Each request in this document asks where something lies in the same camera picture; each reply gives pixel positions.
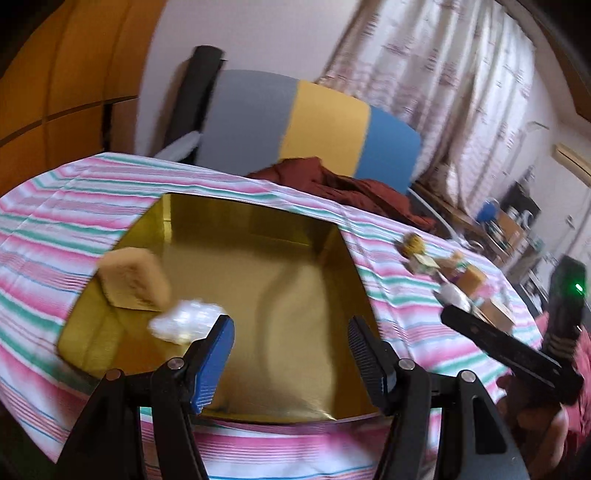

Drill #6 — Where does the black foam roll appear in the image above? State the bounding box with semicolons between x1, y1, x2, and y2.
164;45;224;147

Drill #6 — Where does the yellow plush toy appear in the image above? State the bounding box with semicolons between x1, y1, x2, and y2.
398;232;426;258

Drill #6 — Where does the tan sponge block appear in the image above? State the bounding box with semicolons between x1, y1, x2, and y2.
97;247;172;312

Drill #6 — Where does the wooden cabinet with clutter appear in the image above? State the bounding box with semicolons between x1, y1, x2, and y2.
483;182;541;267

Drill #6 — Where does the dark red blanket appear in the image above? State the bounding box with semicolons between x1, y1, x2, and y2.
247;157;436;233

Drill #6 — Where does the grey yellow blue chair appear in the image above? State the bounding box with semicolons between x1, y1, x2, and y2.
154;68;424;196

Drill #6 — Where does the small cardboard box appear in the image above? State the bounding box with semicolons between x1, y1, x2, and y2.
456;264;488;298

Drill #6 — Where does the white plastic ball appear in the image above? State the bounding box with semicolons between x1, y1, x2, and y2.
148;300;226;345

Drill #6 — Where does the patterned beige curtain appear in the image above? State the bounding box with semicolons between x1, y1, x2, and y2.
320;1;535;216

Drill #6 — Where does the small green white box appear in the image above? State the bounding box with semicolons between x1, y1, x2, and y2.
409;253;439;276

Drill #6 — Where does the wooden wardrobe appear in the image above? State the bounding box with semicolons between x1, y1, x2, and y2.
1;1;164;192

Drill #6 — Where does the gold tray box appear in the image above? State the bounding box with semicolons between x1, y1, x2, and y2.
56;192;382;423

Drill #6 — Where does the white foam block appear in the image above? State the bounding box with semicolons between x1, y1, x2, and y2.
437;283;472;312

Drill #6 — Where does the wooden side table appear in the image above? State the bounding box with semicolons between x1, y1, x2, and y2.
407;183;486;246

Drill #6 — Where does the air conditioner unit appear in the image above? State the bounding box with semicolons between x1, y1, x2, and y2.
552;143;591;187

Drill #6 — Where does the person's right hand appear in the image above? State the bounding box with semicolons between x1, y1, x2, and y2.
496;375;569;479

